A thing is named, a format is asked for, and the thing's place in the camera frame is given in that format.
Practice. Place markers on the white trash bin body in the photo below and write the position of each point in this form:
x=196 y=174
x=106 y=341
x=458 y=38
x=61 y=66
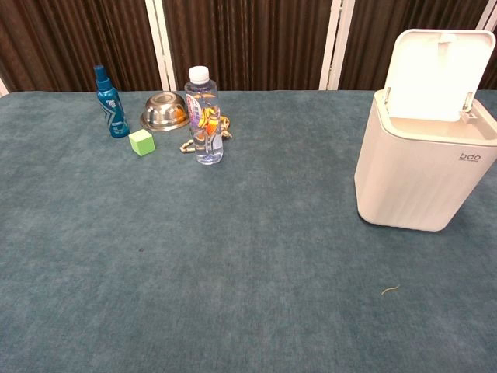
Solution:
x=411 y=175

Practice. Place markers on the white plastic bin lid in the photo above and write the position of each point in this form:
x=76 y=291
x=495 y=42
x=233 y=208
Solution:
x=435 y=74

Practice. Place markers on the teal table cloth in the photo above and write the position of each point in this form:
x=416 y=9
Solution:
x=233 y=252

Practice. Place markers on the clear plastic water bottle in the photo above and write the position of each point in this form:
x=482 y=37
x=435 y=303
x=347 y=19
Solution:
x=206 y=116

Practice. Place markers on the stainless steel bowl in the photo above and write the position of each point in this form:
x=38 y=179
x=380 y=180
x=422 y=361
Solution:
x=163 y=110

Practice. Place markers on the green cube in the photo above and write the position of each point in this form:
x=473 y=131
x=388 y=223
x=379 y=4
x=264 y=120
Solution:
x=141 y=142

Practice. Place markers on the dark brown curtain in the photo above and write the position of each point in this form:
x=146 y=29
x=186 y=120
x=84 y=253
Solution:
x=248 y=42

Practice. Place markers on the blue spray bottle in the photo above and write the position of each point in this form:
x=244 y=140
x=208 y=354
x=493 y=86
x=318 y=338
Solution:
x=112 y=105

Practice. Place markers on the small yellow thread scrap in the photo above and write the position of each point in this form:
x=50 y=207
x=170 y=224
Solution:
x=389 y=289

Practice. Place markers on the white screen frame post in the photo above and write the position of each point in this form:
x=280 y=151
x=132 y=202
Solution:
x=161 y=44
x=3 y=87
x=488 y=15
x=336 y=44

